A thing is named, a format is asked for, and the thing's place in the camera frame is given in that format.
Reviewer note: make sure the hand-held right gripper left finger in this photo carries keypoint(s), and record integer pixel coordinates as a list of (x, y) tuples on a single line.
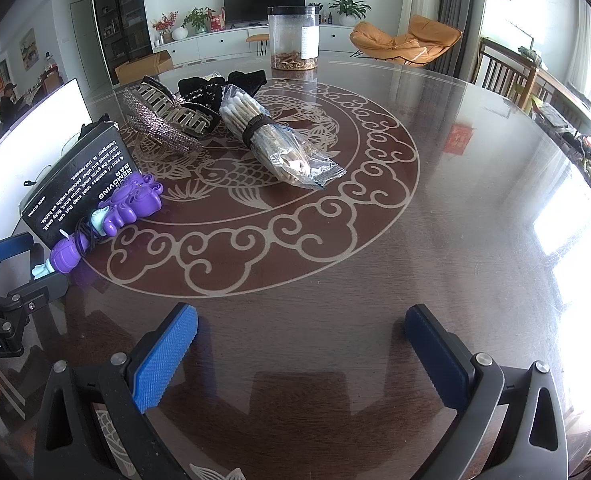
[(165, 355)]

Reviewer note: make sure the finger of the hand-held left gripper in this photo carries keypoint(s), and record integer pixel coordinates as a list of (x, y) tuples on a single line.
[(40, 287), (13, 249)]

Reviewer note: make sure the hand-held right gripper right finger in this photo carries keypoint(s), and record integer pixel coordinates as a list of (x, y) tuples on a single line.
[(440, 360)]

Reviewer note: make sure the black printed box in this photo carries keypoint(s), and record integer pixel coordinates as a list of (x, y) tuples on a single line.
[(75, 180)]

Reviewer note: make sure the clear claw hair clip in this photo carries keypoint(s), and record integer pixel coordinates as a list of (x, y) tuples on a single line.
[(148, 152)]

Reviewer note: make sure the rhinestone hair clip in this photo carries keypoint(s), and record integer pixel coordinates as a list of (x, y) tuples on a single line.
[(150, 121)]

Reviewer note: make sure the metallic claw hair clip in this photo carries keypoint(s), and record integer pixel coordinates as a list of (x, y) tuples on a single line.
[(188, 116)]

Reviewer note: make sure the cardboard box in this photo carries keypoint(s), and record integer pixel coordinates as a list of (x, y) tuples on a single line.
[(143, 66)]

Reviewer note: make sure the bag of cotton swabs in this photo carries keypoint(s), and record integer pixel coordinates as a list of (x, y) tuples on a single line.
[(281, 155)]

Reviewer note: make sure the black velvet bow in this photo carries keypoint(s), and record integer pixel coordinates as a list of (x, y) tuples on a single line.
[(200, 91)]

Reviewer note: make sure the dark display cabinet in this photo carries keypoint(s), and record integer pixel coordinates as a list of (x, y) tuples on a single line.
[(120, 15)]

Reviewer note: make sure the red flowers in vase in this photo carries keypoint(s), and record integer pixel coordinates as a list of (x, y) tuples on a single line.
[(164, 25)]

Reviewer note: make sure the white round vase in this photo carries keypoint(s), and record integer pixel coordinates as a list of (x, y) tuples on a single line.
[(179, 33)]

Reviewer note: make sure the cluttered wooden sideboard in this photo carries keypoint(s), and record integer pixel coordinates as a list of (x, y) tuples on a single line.
[(565, 110)]

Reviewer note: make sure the white media cabinet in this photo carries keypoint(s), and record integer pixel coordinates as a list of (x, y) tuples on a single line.
[(215, 42)]

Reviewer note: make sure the wooden chair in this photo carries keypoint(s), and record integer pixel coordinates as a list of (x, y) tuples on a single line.
[(505, 72)]

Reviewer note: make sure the orange lounge chair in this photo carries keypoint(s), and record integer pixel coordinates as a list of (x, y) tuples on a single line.
[(405, 40)]

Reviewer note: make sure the orange stool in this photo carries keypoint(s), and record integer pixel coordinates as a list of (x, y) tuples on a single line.
[(258, 38)]

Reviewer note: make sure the clear plastic jar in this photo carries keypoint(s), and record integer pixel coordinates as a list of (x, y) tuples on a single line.
[(294, 35)]

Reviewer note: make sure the grey curtain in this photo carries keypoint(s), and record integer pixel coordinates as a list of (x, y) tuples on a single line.
[(455, 10)]

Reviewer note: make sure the black television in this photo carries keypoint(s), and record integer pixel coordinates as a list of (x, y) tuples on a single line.
[(264, 2)]

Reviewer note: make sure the green potted plant white pot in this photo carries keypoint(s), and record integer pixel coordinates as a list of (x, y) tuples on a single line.
[(348, 7)]

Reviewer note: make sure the framed wall painting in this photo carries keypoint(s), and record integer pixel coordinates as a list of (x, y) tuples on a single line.
[(28, 49)]

